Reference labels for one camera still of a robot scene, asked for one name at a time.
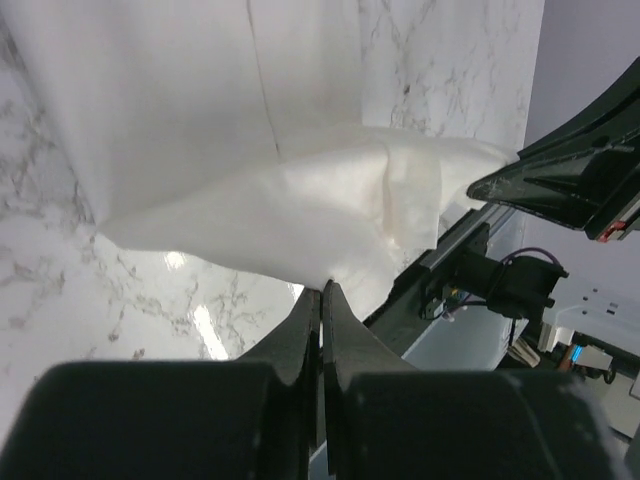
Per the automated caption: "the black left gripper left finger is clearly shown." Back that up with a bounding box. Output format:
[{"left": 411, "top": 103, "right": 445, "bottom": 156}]
[{"left": 239, "top": 289, "right": 320, "bottom": 479}]

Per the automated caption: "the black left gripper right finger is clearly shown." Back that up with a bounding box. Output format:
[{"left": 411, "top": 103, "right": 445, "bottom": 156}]
[{"left": 321, "top": 281, "right": 416, "bottom": 479}]

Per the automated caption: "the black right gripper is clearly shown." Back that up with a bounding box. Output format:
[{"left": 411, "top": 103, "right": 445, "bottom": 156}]
[{"left": 467, "top": 60, "right": 639, "bottom": 243}]

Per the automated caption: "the white t shirt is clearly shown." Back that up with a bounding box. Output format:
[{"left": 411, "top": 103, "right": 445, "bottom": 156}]
[{"left": 1, "top": 1, "right": 516, "bottom": 319}]

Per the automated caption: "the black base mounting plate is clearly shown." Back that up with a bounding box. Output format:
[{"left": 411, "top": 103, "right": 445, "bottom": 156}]
[{"left": 359, "top": 207, "right": 516, "bottom": 356}]

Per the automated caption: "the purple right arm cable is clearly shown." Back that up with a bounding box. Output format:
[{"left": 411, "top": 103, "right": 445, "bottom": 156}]
[{"left": 439, "top": 245, "right": 564, "bottom": 321}]

